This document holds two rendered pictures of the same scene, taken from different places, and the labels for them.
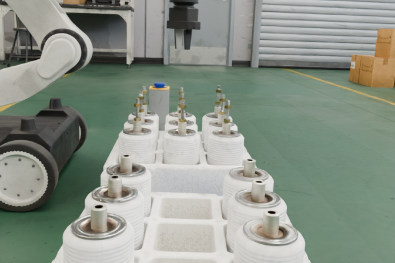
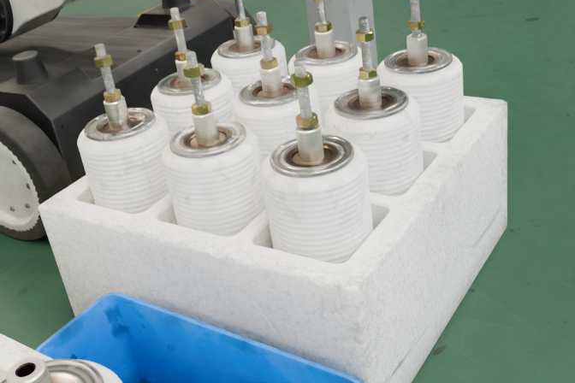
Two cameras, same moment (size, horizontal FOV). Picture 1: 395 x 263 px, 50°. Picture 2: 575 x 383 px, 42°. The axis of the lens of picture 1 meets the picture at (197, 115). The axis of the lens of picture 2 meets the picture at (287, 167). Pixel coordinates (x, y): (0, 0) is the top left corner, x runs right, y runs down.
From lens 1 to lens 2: 0.77 m
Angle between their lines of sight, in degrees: 40
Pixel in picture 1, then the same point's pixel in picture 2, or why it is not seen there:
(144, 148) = (116, 174)
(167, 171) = (146, 242)
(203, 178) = (225, 279)
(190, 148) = (204, 190)
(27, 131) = (23, 84)
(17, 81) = not seen: outside the picture
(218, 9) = not seen: outside the picture
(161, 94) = not seen: outside the picture
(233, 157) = (309, 232)
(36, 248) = not seen: outside the picture
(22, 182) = (10, 187)
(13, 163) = not seen: outside the picture
